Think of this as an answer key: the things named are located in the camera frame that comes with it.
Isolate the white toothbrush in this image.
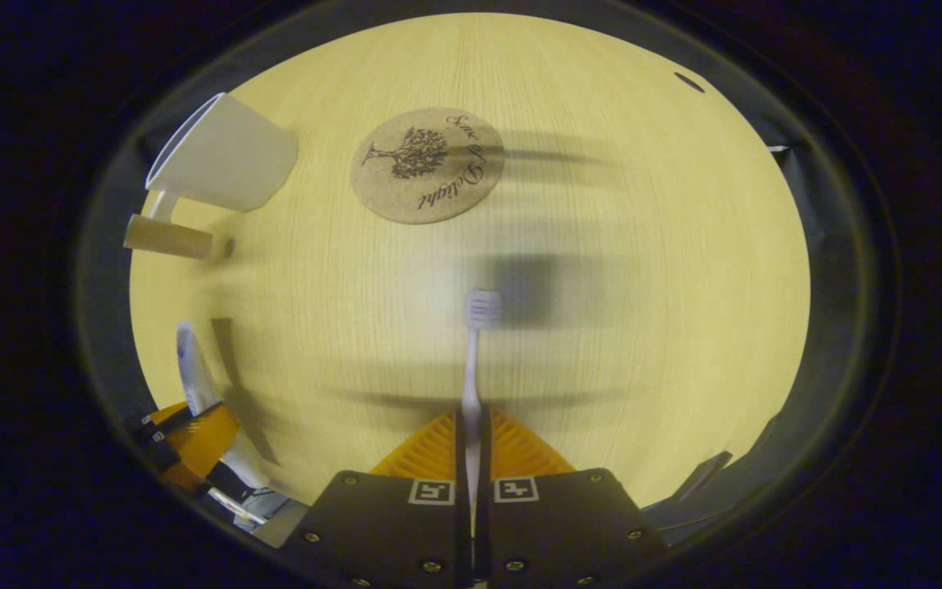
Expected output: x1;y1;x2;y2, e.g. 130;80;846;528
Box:
461;289;505;524

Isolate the wooden desktop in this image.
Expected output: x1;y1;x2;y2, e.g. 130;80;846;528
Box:
129;12;811;533

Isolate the white cup with wooden handle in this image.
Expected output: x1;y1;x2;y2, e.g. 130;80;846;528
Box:
123;92;300;263

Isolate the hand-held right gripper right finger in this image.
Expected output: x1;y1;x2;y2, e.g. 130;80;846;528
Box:
475;407;668;589

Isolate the small black block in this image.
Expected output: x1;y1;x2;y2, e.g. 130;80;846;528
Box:
667;450;733;510

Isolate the white toothpaste tube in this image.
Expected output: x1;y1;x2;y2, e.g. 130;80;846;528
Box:
175;321;271;492

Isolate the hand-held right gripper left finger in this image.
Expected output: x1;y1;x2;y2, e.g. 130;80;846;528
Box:
279;407;472;589

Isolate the round cork coaster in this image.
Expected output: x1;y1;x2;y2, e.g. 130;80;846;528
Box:
350;107;506;225

